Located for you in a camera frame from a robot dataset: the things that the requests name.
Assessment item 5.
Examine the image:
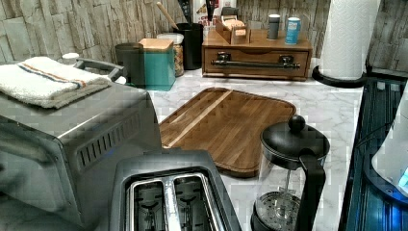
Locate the wooden drawer box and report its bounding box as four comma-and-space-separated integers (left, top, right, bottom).
202, 30, 313, 81

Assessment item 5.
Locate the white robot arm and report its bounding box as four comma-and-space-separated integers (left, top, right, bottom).
364, 80, 407, 207

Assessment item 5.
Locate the wooden cutting board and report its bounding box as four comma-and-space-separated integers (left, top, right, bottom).
160, 88, 296, 178

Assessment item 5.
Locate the teal canister with wooden lid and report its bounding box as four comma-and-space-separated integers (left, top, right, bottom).
140, 38, 175, 91

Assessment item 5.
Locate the glass jar with white lid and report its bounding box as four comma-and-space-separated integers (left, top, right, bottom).
157, 33, 184, 77

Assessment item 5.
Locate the black utensil holder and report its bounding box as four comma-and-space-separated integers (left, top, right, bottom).
174, 23, 203, 70

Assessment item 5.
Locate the black two-slot toaster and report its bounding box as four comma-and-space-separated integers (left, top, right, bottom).
109, 148, 242, 231

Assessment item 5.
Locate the wooden tea box holder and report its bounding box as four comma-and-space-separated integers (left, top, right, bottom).
216, 15, 250, 45

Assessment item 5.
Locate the dark grey cup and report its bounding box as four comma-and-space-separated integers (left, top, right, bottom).
115, 42, 145, 89

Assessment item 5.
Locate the wooden spoon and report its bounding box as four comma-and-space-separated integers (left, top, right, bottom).
156, 2, 179, 30

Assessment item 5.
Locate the oats cereal box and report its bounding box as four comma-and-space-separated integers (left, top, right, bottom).
191, 0, 237, 26

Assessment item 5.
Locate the grey shaker with white cap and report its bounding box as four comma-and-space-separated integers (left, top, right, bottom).
268, 13, 280, 39

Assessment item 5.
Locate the blue shaker with white cap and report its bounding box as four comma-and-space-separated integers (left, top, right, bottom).
285, 17, 301, 44

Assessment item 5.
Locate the black paper towel holder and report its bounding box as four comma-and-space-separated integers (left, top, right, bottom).
312, 65, 368, 89

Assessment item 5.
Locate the white striped folded towel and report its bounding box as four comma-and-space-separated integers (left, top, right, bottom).
0, 57, 112, 109

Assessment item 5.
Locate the white paper towel roll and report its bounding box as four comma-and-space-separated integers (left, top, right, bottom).
319, 0, 381, 80

